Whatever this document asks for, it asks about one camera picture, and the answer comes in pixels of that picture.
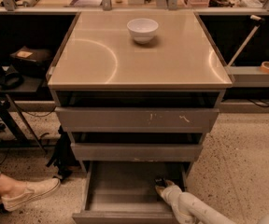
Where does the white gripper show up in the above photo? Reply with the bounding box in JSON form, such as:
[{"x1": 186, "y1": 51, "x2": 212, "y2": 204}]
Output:
[{"x1": 155, "y1": 179, "x2": 182, "y2": 204}]

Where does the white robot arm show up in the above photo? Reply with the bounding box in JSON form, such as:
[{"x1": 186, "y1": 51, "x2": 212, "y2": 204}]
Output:
[{"x1": 155, "y1": 179, "x2": 236, "y2": 224}]

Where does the grey open bottom drawer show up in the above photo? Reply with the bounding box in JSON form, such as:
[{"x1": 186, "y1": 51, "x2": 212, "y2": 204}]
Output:
[{"x1": 72, "y1": 161, "x2": 189, "y2": 224}]

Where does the grey middle drawer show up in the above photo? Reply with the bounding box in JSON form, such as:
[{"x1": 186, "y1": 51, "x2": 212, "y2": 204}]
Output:
[{"x1": 71, "y1": 143, "x2": 203, "y2": 161}]

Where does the grey top drawer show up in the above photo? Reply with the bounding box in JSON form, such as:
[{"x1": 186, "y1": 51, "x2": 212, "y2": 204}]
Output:
[{"x1": 55, "y1": 107, "x2": 219, "y2": 133}]

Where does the grey drawer cabinet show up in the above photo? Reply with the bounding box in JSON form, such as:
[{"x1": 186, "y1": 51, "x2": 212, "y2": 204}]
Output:
[{"x1": 45, "y1": 9, "x2": 234, "y2": 174}]

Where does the beige slip-on shoe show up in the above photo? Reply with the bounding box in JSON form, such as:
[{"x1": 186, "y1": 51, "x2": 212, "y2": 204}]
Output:
[{"x1": 1, "y1": 178, "x2": 61, "y2": 212}]

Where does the roll of masking tape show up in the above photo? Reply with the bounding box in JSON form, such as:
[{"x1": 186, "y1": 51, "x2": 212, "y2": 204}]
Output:
[{"x1": 260, "y1": 62, "x2": 269, "y2": 74}]

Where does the white ceramic bowl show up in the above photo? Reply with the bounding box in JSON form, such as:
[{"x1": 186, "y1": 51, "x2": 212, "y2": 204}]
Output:
[{"x1": 127, "y1": 18, "x2": 159, "y2": 44}]

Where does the person's leg in jeans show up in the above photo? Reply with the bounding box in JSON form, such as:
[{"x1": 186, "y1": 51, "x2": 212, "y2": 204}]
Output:
[{"x1": 0, "y1": 172, "x2": 26, "y2": 198}]

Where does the black bag with label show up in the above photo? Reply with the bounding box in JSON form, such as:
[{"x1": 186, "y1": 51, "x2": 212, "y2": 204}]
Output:
[{"x1": 10, "y1": 47, "x2": 53, "y2": 78}]

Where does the black stand with clamp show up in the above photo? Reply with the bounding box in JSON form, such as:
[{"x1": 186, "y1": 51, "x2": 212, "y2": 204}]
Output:
[{"x1": 0, "y1": 65, "x2": 46, "y2": 152}]

